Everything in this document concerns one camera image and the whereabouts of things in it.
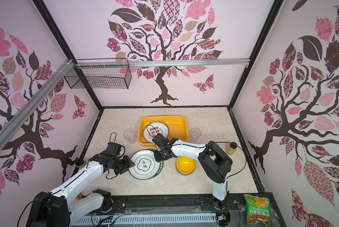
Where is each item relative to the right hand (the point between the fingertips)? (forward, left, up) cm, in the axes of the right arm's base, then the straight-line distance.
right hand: (156, 157), depth 87 cm
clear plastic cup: (+18, -27, -1) cm, 32 cm away
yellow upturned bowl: (-5, -18, -1) cm, 19 cm away
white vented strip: (-32, -13, -4) cm, 35 cm away
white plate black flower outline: (-5, +8, -1) cm, 9 cm away
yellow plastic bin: (+27, -14, -3) cm, 31 cm away
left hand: (-7, +13, 0) cm, 15 cm away
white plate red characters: (+23, +5, -2) cm, 24 cm away
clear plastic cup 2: (+18, +20, -1) cm, 27 cm away
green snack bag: (-29, -53, 0) cm, 60 cm away
